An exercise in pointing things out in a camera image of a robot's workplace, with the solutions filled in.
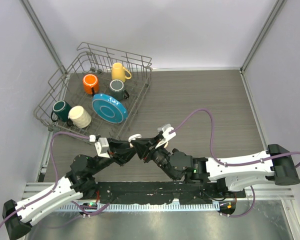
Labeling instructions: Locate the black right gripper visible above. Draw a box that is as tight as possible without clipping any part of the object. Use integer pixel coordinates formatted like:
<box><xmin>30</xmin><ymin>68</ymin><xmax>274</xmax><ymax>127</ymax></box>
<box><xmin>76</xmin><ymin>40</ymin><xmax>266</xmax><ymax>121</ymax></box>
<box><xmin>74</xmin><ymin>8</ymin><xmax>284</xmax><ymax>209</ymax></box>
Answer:
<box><xmin>131</xmin><ymin>135</ymin><xmax>178</xmax><ymax>181</ymax></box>

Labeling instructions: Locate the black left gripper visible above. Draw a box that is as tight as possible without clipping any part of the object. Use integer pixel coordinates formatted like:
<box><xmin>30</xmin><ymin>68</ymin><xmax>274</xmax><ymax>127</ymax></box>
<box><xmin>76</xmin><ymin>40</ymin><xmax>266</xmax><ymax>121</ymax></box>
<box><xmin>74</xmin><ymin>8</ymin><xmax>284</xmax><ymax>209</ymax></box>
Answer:
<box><xmin>89</xmin><ymin>137</ymin><xmax>136</xmax><ymax>175</ymax></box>

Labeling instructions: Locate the white earbud charging case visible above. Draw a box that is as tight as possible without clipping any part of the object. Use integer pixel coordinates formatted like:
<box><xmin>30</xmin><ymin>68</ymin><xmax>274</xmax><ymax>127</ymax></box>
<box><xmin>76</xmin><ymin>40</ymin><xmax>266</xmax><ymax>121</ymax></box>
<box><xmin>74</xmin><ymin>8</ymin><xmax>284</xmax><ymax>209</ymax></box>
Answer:
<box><xmin>128</xmin><ymin>134</ymin><xmax>142</xmax><ymax>148</ymax></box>

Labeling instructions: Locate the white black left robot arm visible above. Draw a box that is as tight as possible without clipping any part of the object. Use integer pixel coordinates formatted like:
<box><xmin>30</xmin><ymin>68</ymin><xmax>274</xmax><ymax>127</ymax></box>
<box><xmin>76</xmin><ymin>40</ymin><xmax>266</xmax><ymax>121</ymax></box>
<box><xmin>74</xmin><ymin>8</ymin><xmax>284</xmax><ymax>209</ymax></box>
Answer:
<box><xmin>2</xmin><ymin>135</ymin><xmax>139</xmax><ymax>240</ymax></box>

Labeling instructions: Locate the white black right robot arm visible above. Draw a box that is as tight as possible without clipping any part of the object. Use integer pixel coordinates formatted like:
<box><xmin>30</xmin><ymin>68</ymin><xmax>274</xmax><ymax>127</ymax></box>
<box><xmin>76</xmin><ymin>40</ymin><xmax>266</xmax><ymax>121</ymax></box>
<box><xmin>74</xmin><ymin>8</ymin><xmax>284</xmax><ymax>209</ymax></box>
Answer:
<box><xmin>128</xmin><ymin>134</ymin><xmax>300</xmax><ymax>198</ymax></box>

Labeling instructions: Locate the blue plate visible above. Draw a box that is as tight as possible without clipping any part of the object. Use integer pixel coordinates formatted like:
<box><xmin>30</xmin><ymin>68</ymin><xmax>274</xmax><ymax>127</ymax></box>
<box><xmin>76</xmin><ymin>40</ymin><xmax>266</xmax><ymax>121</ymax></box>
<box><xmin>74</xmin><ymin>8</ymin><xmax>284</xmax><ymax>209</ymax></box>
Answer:
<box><xmin>92</xmin><ymin>93</ymin><xmax>129</xmax><ymax>124</ymax></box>

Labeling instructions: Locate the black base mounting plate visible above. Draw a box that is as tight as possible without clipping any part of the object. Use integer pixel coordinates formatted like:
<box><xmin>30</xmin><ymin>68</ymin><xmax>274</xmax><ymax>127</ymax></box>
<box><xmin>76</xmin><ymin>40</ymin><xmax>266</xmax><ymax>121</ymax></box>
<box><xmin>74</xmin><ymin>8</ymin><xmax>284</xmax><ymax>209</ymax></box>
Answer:
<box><xmin>94</xmin><ymin>180</ymin><xmax>247</xmax><ymax>205</ymax></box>

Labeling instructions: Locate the cream ribbed mug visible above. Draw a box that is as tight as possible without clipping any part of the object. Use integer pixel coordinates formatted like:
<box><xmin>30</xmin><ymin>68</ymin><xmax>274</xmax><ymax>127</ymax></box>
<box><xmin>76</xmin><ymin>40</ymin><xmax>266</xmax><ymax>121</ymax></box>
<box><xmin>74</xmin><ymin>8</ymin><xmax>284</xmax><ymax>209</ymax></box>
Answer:
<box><xmin>68</xmin><ymin>105</ymin><xmax>92</xmax><ymax>129</ymax></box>

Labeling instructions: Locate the grey mug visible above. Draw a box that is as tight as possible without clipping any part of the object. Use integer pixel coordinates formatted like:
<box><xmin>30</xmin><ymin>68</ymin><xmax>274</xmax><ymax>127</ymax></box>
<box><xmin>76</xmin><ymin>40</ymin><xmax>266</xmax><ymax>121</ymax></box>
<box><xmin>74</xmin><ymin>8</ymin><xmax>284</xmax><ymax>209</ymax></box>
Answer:
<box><xmin>109</xmin><ymin>79</ymin><xmax>130</xmax><ymax>101</ymax></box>

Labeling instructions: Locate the dark green mug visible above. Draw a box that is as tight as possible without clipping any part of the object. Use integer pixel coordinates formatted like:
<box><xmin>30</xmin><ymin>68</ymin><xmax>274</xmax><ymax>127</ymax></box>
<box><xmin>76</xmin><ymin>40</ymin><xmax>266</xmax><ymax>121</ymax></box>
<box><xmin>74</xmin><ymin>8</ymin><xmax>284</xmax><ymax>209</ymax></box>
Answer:
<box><xmin>50</xmin><ymin>100</ymin><xmax>72</xmax><ymax>123</ymax></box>

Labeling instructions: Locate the orange mug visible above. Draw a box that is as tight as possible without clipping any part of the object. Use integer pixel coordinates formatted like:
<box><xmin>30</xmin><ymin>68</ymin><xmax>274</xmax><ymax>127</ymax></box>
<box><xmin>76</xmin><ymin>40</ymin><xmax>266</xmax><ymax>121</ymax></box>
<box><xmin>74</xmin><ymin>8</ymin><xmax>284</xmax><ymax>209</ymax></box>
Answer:
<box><xmin>82</xmin><ymin>74</ymin><xmax>99</xmax><ymax>95</ymax></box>

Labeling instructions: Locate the yellow mug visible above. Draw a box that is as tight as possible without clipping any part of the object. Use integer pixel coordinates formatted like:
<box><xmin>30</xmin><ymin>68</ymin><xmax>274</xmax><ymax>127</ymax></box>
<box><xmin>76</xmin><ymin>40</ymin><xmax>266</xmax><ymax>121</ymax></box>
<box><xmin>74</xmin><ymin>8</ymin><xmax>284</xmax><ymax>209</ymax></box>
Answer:
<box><xmin>111</xmin><ymin>62</ymin><xmax>132</xmax><ymax>83</ymax></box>

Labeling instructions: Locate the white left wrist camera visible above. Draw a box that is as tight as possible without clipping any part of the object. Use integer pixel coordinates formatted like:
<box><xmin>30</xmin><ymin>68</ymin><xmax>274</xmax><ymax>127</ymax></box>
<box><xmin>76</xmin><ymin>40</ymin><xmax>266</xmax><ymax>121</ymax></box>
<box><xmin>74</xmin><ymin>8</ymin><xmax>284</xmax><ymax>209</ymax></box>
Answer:
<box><xmin>94</xmin><ymin>137</ymin><xmax>110</xmax><ymax>159</ymax></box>

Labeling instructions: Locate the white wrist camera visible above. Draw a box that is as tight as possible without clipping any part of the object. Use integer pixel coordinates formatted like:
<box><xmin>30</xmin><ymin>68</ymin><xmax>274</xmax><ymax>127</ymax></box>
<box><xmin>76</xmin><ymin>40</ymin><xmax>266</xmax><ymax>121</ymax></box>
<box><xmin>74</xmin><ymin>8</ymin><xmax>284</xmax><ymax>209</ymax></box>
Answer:
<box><xmin>94</xmin><ymin>137</ymin><xmax>110</xmax><ymax>159</ymax></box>
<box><xmin>155</xmin><ymin>123</ymin><xmax>176</xmax><ymax>149</ymax></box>

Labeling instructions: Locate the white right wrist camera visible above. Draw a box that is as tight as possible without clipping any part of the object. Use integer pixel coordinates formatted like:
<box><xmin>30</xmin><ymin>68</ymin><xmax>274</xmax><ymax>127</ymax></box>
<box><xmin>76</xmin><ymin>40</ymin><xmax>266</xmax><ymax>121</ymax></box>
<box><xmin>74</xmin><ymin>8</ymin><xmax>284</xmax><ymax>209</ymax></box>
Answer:
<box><xmin>155</xmin><ymin>123</ymin><xmax>176</xmax><ymax>149</ymax></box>

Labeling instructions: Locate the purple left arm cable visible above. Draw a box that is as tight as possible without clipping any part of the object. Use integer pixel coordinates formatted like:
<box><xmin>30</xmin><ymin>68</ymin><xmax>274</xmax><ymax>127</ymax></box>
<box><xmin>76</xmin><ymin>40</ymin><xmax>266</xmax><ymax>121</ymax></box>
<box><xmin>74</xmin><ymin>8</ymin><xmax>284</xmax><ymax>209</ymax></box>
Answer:
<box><xmin>0</xmin><ymin>131</ymin><xmax>97</xmax><ymax>238</ymax></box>

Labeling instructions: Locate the white slotted cable duct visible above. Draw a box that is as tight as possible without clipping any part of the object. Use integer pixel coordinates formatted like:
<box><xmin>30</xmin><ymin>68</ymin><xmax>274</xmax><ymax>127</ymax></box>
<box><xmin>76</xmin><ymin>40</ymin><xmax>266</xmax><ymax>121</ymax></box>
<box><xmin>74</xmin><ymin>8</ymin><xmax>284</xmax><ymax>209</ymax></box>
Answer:
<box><xmin>57</xmin><ymin>202</ymin><xmax>220</xmax><ymax>212</ymax></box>

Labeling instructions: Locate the grey wire dish rack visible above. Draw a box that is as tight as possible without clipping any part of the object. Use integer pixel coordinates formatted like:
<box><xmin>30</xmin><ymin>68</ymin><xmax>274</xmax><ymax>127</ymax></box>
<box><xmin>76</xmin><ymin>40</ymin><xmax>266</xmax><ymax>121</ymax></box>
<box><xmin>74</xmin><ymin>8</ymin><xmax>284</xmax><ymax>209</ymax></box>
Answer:
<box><xmin>33</xmin><ymin>42</ymin><xmax>152</xmax><ymax>140</ymax></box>

